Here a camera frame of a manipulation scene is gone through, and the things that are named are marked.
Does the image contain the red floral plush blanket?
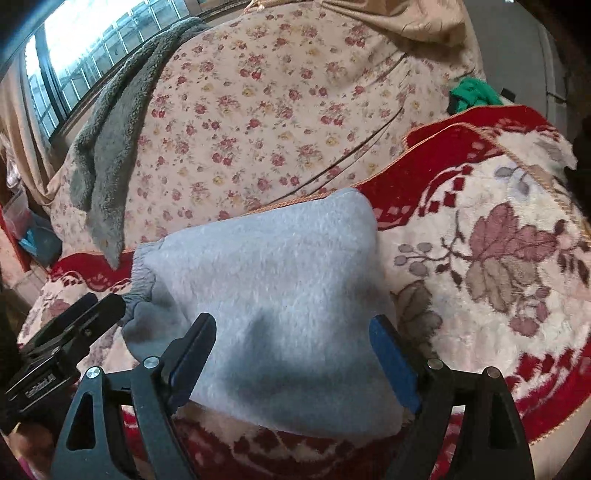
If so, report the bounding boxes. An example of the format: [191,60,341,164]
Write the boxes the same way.
[17,105,591,480]

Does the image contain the beige cloth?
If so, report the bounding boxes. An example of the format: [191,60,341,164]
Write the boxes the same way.
[247,0,468,48]

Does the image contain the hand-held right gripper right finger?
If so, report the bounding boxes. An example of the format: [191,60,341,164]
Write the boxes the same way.
[368,315,535,480]

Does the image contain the barred window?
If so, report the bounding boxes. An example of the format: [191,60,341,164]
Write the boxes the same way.
[23,0,197,136]

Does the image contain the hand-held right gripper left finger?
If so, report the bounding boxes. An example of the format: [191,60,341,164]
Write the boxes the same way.
[50,312,217,480]

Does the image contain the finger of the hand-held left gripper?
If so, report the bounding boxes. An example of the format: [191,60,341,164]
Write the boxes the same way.
[79,294,127,341]
[55,292,100,332]

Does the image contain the dark grey fleece garment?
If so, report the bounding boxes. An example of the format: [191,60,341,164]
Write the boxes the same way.
[69,17,211,271]

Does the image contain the blue packet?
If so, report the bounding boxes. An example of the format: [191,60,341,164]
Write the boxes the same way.
[18,222,62,268]

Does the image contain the floral print bed sheet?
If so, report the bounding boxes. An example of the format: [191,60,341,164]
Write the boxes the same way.
[48,0,486,259]

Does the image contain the beige curtain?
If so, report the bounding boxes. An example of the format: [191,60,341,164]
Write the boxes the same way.
[0,69,71,208]

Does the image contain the green cloth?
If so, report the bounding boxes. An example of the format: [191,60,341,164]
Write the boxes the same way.
[449,77,503,114]

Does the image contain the light grey fleece pants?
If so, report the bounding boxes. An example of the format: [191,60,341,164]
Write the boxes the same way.
[122,187,417,440]

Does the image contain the clear plastic storage box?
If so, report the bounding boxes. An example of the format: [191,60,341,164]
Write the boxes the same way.
[2,188,34,241]

